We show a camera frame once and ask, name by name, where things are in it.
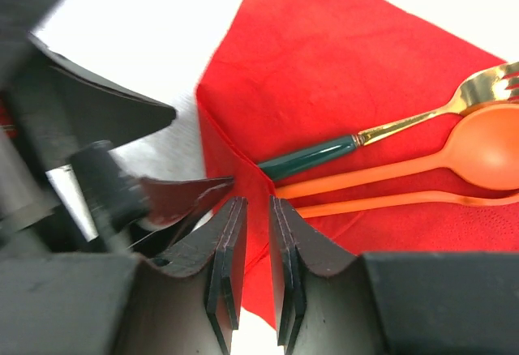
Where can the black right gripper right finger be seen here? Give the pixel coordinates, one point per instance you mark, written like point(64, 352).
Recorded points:
point(329, 301)

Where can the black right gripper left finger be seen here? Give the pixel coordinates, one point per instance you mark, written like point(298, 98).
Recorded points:
point(186, 301)

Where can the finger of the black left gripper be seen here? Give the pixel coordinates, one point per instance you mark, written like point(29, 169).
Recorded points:
point(173, 201)

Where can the orange plastic spoon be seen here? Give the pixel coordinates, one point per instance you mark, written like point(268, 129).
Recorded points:
point(482, 149)

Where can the gold fork green handle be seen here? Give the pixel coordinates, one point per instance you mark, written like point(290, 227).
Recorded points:
point(497, 84)

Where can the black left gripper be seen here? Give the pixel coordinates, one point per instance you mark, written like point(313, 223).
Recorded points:
point(57, 106)

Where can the red paper napkin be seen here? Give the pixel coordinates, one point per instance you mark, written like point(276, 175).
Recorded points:
point(290, 73)

